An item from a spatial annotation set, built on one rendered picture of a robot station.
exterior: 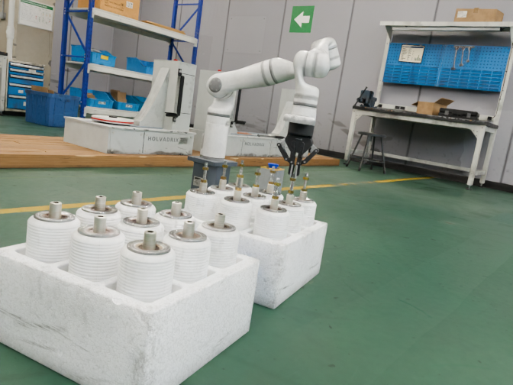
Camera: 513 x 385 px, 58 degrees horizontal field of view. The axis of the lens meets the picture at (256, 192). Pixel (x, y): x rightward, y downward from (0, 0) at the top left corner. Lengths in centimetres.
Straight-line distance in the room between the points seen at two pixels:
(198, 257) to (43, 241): 29
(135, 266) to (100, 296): 8
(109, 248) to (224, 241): 25
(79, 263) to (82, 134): 272
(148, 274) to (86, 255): 13
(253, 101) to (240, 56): 86
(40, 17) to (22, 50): 54
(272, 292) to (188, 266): 42
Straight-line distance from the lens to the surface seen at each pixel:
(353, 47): 718
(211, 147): 182
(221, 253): 100
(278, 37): 791
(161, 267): 81
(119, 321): 82
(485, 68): 640
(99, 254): 88
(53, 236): 96
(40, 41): 769
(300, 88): 136
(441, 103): 619
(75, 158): 312
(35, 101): 593
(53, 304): 92
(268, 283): 127
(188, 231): 92
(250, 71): 175
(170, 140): 366
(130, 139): 342
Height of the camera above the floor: 51
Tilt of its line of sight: 10 degrees down
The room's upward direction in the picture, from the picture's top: 8 degrees clockwise
